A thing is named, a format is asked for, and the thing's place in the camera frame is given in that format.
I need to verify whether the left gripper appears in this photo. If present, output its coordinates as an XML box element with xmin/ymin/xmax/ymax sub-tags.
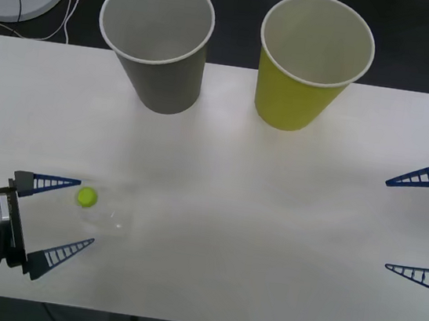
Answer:
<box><xmin>0</xmin><ymin>167</ymin><xmax>104</xmax><ymax>289</ymax></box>

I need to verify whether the clear bottle with green cap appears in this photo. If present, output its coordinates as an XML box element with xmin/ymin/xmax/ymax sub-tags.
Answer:
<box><xmin>71</xmin><ymin>184</ymin><xmax>136</xmax><ymax>239</ymax></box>

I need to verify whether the yellow-green plastic waste bin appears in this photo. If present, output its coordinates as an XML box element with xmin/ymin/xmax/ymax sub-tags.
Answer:
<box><xmin>248</xmin><ymin>0</ymin><xmax>382</xmax><ymax>142</ymax></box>

